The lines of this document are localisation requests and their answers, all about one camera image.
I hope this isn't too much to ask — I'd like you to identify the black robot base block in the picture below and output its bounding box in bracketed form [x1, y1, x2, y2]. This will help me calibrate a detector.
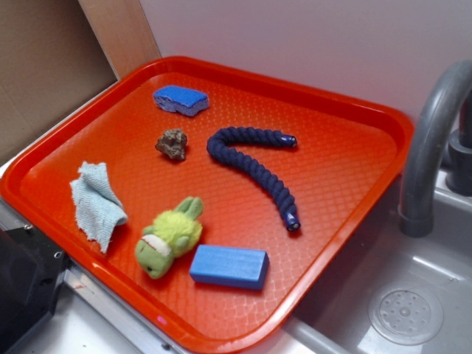
[1, 227, 69, 353]

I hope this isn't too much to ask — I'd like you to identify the blue foam block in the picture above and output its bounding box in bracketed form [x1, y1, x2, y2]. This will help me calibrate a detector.
[190, 245, 269, 290]

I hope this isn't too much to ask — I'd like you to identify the light blue cloth rag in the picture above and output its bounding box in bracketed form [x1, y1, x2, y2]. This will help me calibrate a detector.
[70, 162, 128, 254]

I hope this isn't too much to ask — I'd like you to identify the grey toy sink basin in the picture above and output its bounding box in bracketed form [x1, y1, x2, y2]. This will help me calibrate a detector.
[285, 167, 472, 354]

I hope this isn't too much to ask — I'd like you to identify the dark grey faucet handle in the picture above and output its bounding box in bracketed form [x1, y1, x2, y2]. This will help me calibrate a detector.
[445, 88, 472, 197]

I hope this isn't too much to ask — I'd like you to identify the brown rock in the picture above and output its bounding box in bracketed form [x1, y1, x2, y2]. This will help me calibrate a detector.
[155, 128, 188, 162]

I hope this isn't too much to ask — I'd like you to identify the brown cardboard panel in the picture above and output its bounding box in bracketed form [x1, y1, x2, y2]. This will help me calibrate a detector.
[1, 1, 160, 163]

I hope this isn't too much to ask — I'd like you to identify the orange plastic tray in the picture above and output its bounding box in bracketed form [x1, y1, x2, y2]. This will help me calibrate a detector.
[1, 57, 413, 353]

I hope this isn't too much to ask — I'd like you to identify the blue sponge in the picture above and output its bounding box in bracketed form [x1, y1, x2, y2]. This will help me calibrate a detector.
[153, 86, 209, 117]

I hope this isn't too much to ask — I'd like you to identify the dark blue twisted rope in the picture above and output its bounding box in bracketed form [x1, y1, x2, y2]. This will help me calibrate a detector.
[206, 125, 303, 233]

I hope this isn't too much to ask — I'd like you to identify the green plush turtle toy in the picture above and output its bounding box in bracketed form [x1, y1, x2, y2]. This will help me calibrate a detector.
[135, 197, 204, 280]

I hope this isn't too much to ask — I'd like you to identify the grey toy faucet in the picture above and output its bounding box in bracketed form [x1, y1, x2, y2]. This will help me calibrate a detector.
[398, 60, 471, 237]

